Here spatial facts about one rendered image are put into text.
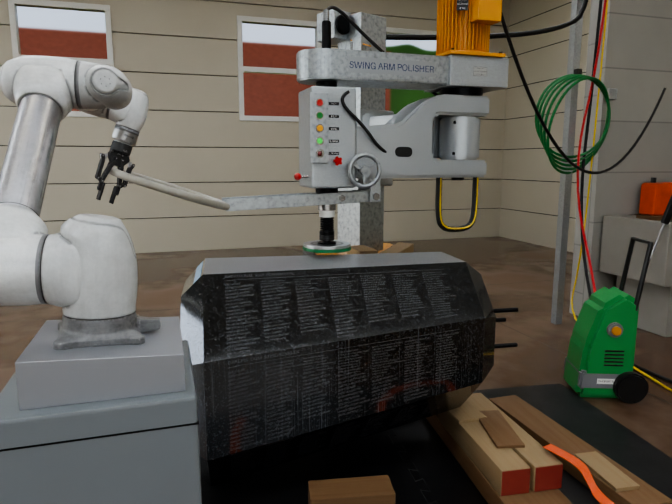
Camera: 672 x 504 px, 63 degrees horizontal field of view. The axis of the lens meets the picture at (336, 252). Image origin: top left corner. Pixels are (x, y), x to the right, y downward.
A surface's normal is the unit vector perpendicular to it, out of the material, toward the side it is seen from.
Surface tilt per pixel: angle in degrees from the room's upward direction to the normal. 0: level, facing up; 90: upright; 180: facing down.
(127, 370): 90
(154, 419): 90
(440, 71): 90
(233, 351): 45
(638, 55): 90
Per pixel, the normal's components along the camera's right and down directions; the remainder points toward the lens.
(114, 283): 0.73, 0.14
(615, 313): -0.07, 0.16
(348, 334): 0.17, -0.59
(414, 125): 0.31, 0.15
